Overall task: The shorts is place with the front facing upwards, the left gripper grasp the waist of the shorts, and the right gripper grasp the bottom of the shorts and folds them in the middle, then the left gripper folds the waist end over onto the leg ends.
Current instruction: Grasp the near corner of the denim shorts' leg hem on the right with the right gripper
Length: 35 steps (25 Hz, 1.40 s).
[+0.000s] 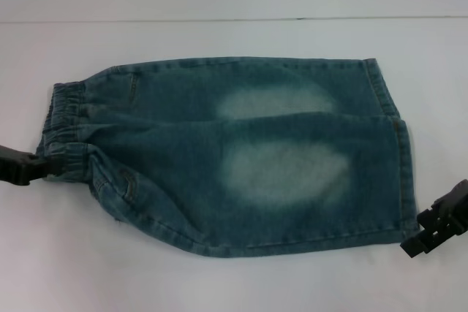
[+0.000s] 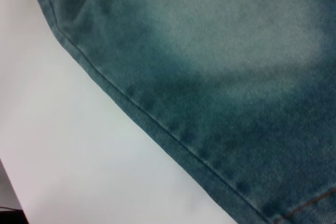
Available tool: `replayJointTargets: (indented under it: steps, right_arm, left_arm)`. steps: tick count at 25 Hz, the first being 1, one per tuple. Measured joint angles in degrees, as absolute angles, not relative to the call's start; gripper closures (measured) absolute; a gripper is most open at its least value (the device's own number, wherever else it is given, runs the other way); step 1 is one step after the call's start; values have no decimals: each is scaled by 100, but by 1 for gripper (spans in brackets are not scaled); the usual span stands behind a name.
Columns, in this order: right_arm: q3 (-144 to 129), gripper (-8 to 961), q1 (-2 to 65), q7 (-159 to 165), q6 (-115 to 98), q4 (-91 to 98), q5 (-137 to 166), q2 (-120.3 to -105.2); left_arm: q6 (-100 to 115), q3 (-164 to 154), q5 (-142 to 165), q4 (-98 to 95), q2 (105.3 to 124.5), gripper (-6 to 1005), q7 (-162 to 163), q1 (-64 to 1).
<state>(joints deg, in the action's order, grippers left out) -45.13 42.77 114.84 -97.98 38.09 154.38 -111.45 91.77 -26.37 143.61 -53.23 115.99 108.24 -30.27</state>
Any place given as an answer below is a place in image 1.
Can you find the blue denim shorts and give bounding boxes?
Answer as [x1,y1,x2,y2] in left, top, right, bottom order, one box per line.
[36,56,420,259]

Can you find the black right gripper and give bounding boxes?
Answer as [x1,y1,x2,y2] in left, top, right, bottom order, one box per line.
[400,178,468,256]

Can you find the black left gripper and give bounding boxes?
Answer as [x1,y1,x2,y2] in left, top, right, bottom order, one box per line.
[0,144,71,187]

